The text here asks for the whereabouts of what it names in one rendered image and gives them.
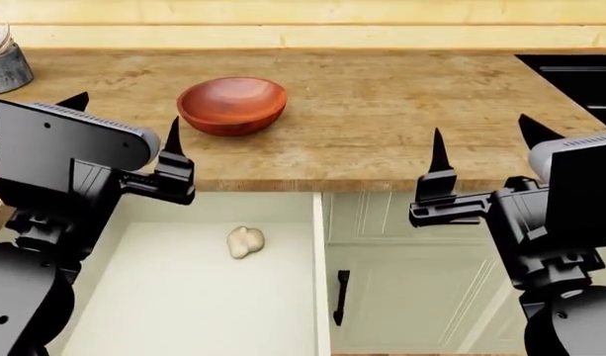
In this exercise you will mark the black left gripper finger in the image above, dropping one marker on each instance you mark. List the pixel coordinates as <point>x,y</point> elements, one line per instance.
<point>175,161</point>
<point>77,102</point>

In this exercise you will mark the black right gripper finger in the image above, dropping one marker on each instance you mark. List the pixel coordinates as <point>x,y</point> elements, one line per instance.
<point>437,183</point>
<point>532,133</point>

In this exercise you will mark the pale green drawer front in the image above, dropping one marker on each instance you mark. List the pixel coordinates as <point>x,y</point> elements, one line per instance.
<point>372,217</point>

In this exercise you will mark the red wooden bowl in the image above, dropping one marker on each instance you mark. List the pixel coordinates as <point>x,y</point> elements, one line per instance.
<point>233,105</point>

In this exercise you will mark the white open drawer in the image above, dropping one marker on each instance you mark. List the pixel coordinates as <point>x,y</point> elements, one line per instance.
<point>194,293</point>

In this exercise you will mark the black cooktop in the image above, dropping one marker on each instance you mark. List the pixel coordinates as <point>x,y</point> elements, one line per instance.
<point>579,79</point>

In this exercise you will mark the grey utensil holder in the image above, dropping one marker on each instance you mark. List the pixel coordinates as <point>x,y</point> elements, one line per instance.
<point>6,72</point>

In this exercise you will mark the white garlic bulb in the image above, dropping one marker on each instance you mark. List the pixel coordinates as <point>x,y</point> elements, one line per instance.
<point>244,242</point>

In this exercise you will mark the pale green cabinet door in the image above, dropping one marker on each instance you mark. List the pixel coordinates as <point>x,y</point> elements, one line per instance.
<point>421,300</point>

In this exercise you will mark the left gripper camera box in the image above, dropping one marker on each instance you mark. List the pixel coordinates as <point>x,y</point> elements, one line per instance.
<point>60,137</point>

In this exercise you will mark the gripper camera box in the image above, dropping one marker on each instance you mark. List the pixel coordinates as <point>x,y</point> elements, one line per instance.
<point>584,185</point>
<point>60,137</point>

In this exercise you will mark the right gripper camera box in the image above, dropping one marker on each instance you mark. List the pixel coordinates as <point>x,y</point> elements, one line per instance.
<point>584,185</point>

